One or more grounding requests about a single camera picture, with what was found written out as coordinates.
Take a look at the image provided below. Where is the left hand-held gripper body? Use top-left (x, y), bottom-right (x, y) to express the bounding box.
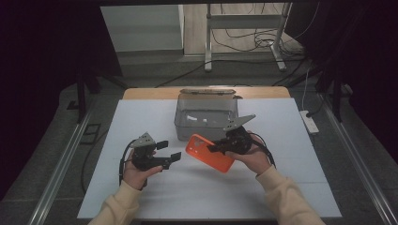
top-left (129, 131), bottom-right (173, 173)

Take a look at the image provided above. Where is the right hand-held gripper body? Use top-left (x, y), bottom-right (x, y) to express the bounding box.
top-left (215, 113), bottom-right (257, 156)

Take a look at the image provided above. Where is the orange phone case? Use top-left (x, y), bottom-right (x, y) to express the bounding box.
top-left (184, 133), bottom-right (236, 174)

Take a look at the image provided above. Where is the clear plastic storage box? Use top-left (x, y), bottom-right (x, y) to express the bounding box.
top-left (174, 88), bottom-right (244, 143)

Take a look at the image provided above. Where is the person's left hand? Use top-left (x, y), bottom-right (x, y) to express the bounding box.
top-left (122, 149), bottom-right (164, 191)

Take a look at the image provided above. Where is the person's right hand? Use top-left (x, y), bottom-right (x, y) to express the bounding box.
top-left (224, 130), bottom-right (274, 176)

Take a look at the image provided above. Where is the white foam board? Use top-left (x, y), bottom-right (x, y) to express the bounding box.
top-left (76, 97), bottom-right (343, 220)

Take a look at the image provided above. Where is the white power strip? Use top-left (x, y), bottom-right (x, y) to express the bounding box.
top-left (298, 110), bottom-right (320, 136)

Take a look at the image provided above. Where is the black stand leg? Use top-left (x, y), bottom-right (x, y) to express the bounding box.
top-left (67, 70), bottom-right (129, 125)
top-left (314, 70), bottom-right (345, 124)

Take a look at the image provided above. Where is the white cabinet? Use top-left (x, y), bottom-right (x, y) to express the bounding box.
top-left (99, 4), bottom-right (186, 53)

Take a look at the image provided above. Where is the left hand-held gripper cable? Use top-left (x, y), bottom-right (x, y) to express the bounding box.
top-left (117, 139), bottom-right (139, 188)

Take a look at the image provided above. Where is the hand-held gripper cable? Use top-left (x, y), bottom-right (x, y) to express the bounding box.
top-left (117, 139), bottom-right (139, 188)
top-left (248, 132), bottom-right (278, 169)

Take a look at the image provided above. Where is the right hand-held gripper cable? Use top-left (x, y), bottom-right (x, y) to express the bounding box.
top-left (248, 132), bottom-right (278, 169)

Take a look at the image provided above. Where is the black floor frame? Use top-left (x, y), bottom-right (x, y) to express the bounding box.
top-left (79, 123), bottom-right (102, 145)

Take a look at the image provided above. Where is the long black floor cable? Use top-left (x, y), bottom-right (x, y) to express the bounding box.
top-left (155, 58), bottom-right (303, 89)

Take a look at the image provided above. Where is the white power cable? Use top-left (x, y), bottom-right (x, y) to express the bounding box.
top-left (300, 67), bottom-right (312, 112)

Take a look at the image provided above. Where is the black plug cable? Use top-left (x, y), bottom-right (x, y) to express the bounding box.
top-left (305, 95), bottom-right (328, 119)

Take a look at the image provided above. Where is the aluminium floor rail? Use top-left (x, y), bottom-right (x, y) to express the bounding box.
top-left (27, 112), bottom-right (92, 225)
top-left (318, 93), bottom-right (398, 225)

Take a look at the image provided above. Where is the tangle of black cables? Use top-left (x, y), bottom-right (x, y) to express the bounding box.
top-left (210, 3), bottom-right (307, 61)

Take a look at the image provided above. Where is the white metal stand frame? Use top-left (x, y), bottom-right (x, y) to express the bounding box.
top-left (203, 3), bottom-right (293, 73)

